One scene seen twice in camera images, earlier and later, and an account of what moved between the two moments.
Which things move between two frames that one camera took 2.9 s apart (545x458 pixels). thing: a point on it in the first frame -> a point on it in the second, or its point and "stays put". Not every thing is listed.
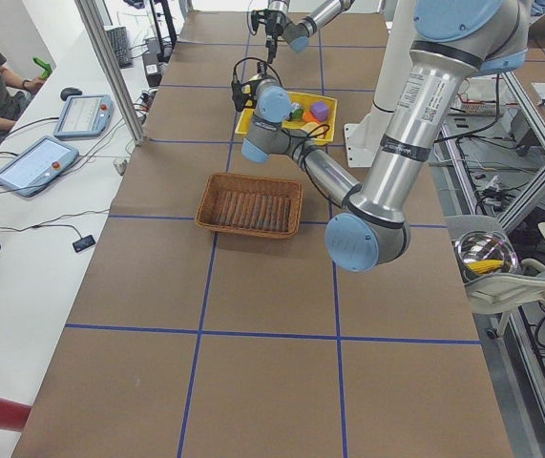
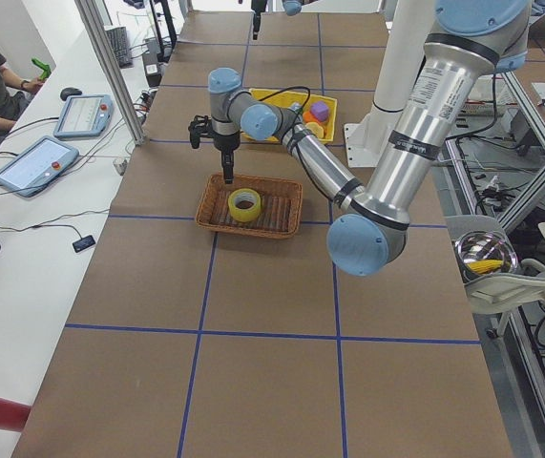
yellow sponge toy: (310, 126) stays put
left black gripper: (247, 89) -> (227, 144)
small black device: (83, 243) stays put
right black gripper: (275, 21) -> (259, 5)
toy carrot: (307, 116) stays put
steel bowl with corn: (484, 253) stays put
